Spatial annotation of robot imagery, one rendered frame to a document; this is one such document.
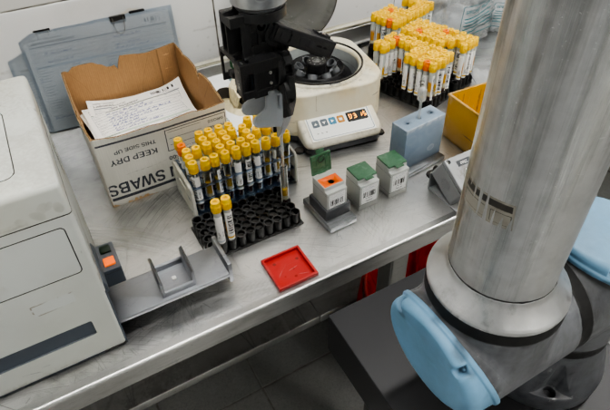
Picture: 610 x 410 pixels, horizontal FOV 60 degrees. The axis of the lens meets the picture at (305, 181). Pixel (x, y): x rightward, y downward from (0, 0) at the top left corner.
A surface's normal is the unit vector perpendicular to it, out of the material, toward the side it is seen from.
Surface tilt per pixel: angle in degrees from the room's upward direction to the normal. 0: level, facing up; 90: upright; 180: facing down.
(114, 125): 0
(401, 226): 0
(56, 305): 90
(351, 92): 90
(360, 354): 4
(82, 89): 89
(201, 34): 90
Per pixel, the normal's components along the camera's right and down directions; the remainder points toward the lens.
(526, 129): -0.67, 0.49
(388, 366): 0.00, -0.73
